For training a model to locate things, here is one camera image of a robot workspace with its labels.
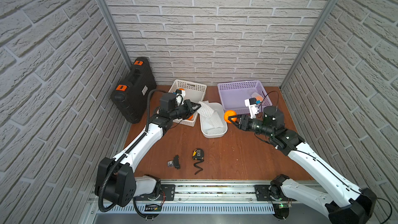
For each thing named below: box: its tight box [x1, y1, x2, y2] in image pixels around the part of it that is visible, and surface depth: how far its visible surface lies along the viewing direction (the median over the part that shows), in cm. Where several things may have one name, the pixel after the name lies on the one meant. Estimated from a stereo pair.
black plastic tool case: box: [110, 57, 157, 124], surface depth 86 cm
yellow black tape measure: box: [191, 148, 205, 166], surface depth 85 cm
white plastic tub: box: [199, 102, 229, 138], surface depth 94 cm
